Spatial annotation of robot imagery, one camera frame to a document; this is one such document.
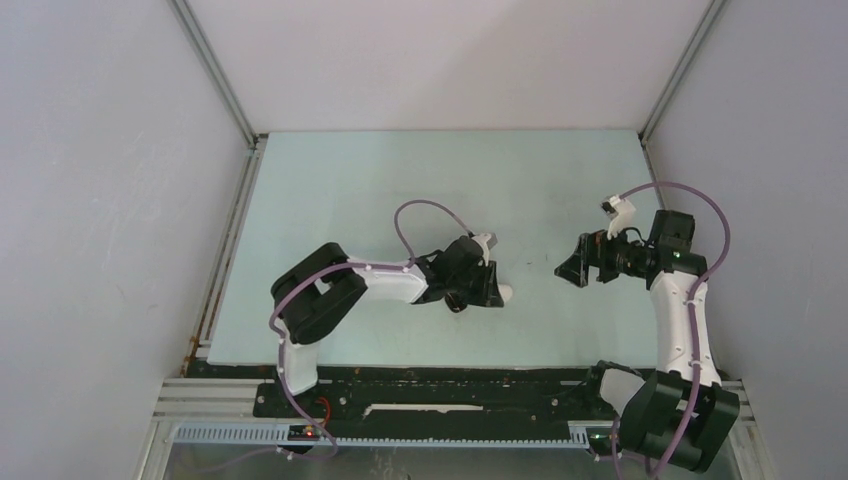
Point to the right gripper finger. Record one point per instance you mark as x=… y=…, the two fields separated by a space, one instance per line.
x=574 y=270
x=585 y=247

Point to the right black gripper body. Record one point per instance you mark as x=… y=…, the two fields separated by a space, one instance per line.
x=612 y=254

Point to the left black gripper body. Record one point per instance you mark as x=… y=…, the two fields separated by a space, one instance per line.
x=470 y=286

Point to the plain white oval case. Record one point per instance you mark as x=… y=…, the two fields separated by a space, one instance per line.
x=506 y=292

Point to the black earbud charging case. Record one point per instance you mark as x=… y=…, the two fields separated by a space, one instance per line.
x=455 y=304

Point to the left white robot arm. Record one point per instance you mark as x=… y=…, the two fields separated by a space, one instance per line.
x=312 y=298

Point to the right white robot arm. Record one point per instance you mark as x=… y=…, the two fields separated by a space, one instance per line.
x=681 y=409

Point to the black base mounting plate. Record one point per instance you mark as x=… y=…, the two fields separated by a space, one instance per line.
x=443 y=404

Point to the aluminium extrusion base left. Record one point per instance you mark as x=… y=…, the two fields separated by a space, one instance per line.
x=206 y=399

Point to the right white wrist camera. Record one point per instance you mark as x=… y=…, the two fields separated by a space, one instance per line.
x=620 y=212

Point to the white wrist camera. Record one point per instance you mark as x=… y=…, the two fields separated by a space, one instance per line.
x=620 y=212
x=487 y=241

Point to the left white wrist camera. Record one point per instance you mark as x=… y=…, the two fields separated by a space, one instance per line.
x=487 y=241

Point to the left aluminium frame post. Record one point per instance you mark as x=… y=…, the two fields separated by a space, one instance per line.
x=204 y=50

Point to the aluminium frame post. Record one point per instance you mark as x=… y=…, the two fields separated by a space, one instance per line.
x=685 y=62
x=204 y=50

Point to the right aluminium frame post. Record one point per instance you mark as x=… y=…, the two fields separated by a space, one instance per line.
x=685 y=62

